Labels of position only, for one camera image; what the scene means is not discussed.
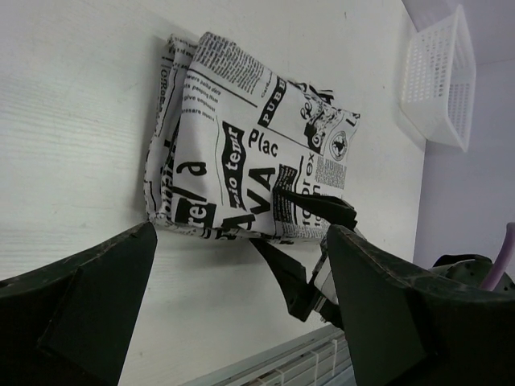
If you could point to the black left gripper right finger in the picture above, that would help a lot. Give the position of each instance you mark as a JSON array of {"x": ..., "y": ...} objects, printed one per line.
[{"x": 406, "y": 325}]

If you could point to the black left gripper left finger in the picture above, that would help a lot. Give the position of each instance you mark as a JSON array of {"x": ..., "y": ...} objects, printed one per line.
[{"x": 71, "y": 322}]

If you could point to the aluminium frame rail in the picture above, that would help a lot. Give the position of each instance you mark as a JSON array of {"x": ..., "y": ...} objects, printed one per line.
[{"x": 320, "y": 357}]

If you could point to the white plastic basket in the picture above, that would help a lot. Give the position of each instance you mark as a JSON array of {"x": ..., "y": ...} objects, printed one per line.
[{"x": 439, "y": 81}]

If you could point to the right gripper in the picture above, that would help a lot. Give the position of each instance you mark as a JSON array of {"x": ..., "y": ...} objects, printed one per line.
[{"x": 319, "y": 294}]

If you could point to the newspaper print trousers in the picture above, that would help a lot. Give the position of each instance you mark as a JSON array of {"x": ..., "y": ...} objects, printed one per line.
[{"x": 230, "y": 135}]

